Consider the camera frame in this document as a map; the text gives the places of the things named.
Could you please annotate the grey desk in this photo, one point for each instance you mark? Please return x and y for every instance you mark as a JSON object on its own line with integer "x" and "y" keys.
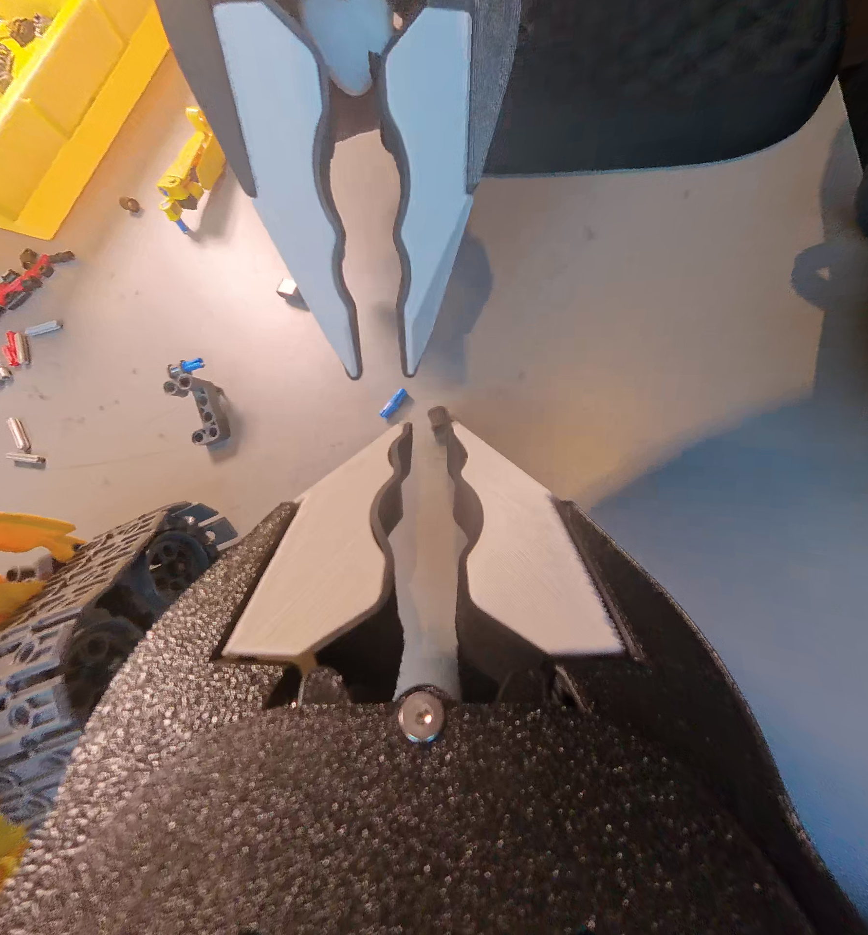
{"x": 668, "y": 336}

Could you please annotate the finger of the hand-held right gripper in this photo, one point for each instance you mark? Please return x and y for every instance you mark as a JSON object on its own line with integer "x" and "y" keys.
{"x": 437, "y": 161}
{"x": 281, "y": 132}

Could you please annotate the grey bent beam piece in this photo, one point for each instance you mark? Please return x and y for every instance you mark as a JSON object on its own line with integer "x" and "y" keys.
{"x": 209, "y": 418}

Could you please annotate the small grey bush piece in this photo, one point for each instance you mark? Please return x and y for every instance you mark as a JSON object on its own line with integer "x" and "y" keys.
{"x": 288, "y": 289}

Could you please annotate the blue axle pin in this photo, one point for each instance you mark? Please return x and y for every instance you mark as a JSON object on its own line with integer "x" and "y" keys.
{"x": 393, "y": 405}

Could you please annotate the large yellow bin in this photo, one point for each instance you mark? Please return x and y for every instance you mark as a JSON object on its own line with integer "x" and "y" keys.
{"x": 69, "y": 146}

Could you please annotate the pile of small building pieces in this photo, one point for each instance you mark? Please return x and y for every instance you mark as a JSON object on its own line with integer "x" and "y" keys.
{"x": 3, "y": 322}

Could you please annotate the yellow toy tracked robot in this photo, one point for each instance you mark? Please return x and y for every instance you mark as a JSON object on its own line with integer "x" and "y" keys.
{"x": 54, "y": 658}

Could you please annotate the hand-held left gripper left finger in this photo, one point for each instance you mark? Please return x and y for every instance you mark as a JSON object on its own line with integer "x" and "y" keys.
{"x": 317, "y": 570}

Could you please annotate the small yellow block assembly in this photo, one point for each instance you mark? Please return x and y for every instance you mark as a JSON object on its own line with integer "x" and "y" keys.
{"x": 193, "y": 168}

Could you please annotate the black dimpled cushion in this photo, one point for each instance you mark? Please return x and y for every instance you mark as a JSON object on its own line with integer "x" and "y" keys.
{"x": 668, "y": 73}

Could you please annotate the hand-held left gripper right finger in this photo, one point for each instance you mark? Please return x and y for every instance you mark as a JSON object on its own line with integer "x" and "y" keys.
{"x": 544, "y": 570}

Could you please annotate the small black piece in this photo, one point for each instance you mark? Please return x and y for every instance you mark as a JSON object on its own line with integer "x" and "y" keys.
{"x": 130, "y": 205}

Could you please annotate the grey metal axle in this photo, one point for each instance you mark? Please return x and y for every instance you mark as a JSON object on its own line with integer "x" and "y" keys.
{"x": 27, "y": 460}
{"x": 19, "y": 433}

